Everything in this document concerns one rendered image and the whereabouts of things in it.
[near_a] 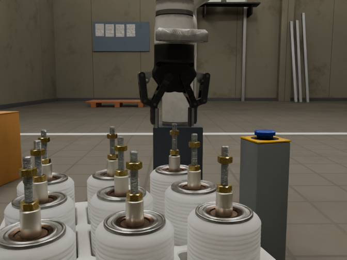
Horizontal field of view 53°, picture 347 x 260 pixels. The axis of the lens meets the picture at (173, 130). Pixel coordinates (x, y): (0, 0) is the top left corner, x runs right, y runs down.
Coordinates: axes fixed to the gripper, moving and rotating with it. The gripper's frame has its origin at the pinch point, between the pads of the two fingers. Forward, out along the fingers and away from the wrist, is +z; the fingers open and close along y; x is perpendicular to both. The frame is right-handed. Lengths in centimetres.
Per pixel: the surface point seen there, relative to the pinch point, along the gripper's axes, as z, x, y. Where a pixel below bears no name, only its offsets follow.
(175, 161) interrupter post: 7.8, 1.4, -0.1
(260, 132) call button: 2.0, 4.7, -15.9
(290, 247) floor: 35.0, -11.1, -33.6
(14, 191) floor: 36, -78, 47
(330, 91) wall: 17, -728, -568
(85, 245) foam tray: 16.9, 14.6, 16.4
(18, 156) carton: 27, -98, 49
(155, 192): 13.4, 2.5, 3.9
